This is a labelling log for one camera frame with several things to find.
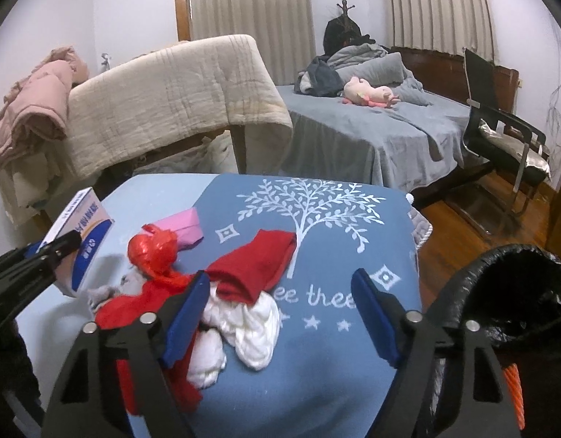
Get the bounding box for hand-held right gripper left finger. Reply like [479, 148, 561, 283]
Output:
[41, 270, 212, 438]

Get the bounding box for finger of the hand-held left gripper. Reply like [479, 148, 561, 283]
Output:
[0, 229, 82, 329]

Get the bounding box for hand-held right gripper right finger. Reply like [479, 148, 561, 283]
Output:
[351, 269, 523, 438]

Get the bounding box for white blue orange cardboard box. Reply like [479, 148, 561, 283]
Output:
[38, 188, 115, 296]

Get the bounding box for grey cloth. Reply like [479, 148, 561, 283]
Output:
[86, 268, 146, 313]

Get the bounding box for white cloth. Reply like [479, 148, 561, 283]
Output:
[187, 289, 281, 388]

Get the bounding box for red cloth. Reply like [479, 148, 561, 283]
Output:
[206, 229, 298, 306]

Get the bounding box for black-lined trash bin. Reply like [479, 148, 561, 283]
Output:
[426, 244, 561, 438]

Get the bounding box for cream cloth pile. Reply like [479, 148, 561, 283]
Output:
[0, 148, 64, 229]

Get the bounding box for red plastic bag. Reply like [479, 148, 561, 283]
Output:
[95, 224, 203, 416]

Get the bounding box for pink face mask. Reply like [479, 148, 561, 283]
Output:
[151, 207, 204, 251]

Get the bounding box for pink towel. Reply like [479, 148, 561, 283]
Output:
[0, 46, 90, 176]

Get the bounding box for bed with grey sheet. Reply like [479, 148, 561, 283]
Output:
[276, 46, 520, 201]

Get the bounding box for shiny chair cushion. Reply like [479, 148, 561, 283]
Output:
[479, 119, 550, 181]

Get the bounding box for beige quilt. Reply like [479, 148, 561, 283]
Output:
[64, 34, 294, 181]

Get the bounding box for pink plush toy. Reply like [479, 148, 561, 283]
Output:
[343, 77, 400, 109]

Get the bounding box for dark grey clothing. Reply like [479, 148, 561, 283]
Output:
[295, 57, 345, 97]

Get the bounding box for grey duvet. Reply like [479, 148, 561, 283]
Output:
[328, 46, 434, 105]

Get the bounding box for black garment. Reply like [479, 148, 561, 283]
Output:
[323, 16, 374, 55]

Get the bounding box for beige striped curtain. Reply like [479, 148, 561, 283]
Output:
[189, 0, 315, 62]
[385, 0, 495, 62]

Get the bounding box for hanging wall cables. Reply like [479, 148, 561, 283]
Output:
[547, 23, 561, 156]

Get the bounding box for wooden window frame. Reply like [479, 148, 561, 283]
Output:
[173, 0, 193, 42]

